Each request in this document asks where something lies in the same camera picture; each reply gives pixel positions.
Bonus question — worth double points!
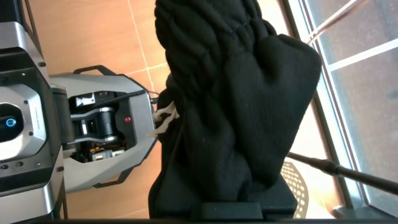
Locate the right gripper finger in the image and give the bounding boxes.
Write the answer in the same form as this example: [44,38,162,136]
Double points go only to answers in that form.
[248,175,299,218]

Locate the black shorts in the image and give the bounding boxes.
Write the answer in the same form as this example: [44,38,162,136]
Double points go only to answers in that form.
[148,0,323,220]

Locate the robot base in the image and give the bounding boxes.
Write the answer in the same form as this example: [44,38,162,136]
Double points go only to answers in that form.
[0,0,159,224]

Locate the white laundry basket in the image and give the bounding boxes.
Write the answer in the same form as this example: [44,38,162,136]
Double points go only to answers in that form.
[279,161,310,219]

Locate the black clothes rack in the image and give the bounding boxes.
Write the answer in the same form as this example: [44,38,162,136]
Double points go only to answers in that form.
[285,151,398,196]

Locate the black cable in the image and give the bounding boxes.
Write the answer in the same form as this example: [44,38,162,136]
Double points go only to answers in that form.
[93,89,160,106]

